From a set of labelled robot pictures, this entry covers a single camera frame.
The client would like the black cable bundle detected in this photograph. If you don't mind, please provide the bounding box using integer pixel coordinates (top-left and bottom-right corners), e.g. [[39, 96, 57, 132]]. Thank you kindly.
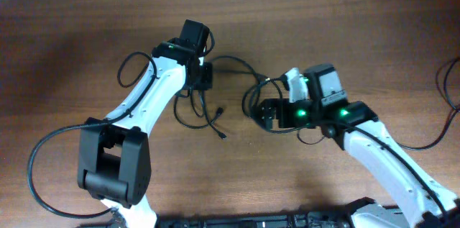
[[208, 55, 288, 119]]

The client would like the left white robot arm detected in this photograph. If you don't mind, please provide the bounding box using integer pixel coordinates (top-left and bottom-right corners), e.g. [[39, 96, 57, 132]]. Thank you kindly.
[[77, 19, 213, 227]]

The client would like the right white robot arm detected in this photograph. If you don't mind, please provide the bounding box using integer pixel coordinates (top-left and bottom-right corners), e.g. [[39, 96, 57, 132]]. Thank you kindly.
[[249, 63, 459, 227]]

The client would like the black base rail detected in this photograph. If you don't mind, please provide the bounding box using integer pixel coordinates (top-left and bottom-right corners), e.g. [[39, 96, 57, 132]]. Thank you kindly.
[[77, 213, 353, 228]]

